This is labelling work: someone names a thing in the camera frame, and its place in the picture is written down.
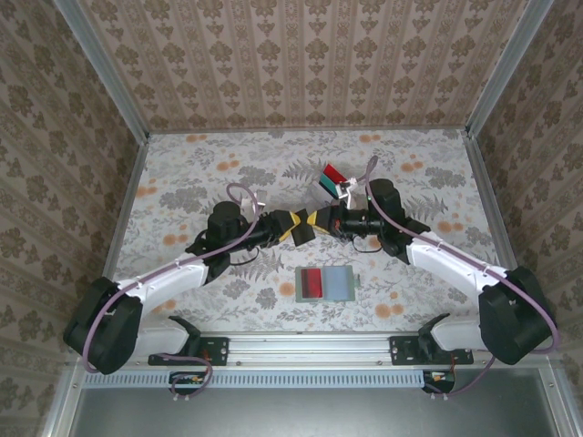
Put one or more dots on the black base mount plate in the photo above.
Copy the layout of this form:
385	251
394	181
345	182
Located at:
214	350
403	350

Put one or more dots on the black controller board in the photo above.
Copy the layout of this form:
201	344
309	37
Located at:
439	380
187	380

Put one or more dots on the floral tablecloth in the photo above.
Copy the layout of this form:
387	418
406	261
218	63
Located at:
205	173

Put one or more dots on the aluminium side rail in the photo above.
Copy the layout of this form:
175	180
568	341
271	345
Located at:
123	214
489	205

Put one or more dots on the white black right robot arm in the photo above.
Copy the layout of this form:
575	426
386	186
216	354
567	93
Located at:
446	264

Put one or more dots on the teal card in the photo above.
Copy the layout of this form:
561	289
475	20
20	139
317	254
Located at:
328	185

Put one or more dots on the aluminium frame post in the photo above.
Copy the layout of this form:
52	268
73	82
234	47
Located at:
102	68
505	68

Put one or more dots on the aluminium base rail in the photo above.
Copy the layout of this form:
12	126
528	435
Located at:
309	348

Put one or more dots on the red card with dark stripe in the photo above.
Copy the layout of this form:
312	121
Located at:
309	284

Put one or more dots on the grey metal plate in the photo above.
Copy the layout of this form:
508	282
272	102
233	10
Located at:
319	414

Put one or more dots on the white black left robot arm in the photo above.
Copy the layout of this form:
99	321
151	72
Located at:
159	282

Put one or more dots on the clear acrylic card stand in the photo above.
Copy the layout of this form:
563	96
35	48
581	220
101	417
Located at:
321	193

